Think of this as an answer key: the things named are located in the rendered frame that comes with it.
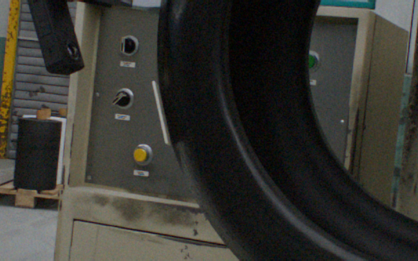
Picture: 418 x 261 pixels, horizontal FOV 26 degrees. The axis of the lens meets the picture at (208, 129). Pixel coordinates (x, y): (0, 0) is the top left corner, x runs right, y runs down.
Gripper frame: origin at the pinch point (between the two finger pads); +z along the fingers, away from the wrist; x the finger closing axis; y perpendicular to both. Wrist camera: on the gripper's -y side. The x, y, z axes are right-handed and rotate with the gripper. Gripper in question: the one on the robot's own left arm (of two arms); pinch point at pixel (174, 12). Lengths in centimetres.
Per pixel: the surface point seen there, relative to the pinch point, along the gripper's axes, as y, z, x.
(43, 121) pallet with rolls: -94, -326, 515
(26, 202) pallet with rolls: -157, -324, 508
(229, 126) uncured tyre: -9.4, 13.3, -12.5
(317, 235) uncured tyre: -16.8, 23.3, -12.7
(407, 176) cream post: -13.9, 24.6, 23.9
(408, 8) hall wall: 67, -135, 881
